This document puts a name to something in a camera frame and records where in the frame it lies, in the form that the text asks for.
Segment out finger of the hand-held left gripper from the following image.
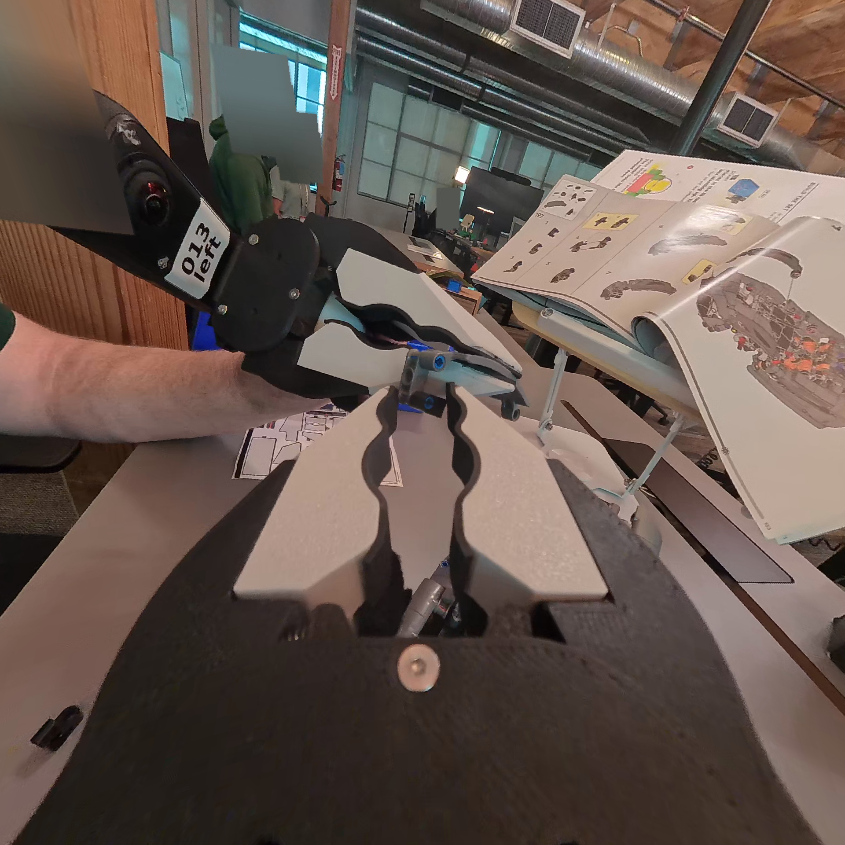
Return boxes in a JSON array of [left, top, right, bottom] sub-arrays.
[[296, 317, 529, 410], [327, 247, 525, 390]]

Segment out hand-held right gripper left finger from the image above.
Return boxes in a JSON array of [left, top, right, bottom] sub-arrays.
[[232, 386, 407, 638]]

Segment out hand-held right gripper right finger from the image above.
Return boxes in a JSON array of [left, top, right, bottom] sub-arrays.
[[445, 384, 610, 638]]

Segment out grey lego beam blue pins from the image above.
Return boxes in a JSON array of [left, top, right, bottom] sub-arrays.
[[398, 349, 458, 415]]

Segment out dark grey curved lego panel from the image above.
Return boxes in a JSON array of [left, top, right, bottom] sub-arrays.
[[452, 353, 530, 422]]

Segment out person's left forearm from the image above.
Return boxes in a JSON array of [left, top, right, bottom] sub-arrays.
[[0, 307, 330, 445]]

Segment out lego instruction booklet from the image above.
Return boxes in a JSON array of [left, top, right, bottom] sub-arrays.
[[472, 173, 845, 545]]

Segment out blue plastic bin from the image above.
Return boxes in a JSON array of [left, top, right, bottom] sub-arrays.
[[190, 309, 423, 415]]

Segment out white sticker sheet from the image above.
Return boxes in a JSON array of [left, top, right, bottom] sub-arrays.
[[231, 408, 405, 489]]

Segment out black monitor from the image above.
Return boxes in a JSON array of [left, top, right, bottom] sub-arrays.
[[459, 165, 546, 236]]

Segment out pale book stand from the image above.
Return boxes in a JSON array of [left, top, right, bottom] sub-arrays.
[[511, 290, 701, 503]]

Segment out white vent grille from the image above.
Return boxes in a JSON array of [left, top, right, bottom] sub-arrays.
[[510, 0, 587, 59], [716, 91, 781, 149]]

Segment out black plastic clip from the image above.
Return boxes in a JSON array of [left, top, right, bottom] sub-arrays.
[[29, 704, 85, 751]]

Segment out black steel column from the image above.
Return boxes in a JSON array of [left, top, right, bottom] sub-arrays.
[[672, 0, 773, 157]]

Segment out white printed instruction sheet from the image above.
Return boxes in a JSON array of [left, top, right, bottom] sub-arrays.
[[589, 148, 845, 228]]

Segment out silver spiral air duct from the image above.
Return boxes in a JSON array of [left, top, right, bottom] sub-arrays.
[[422, 0, 813, 156]]

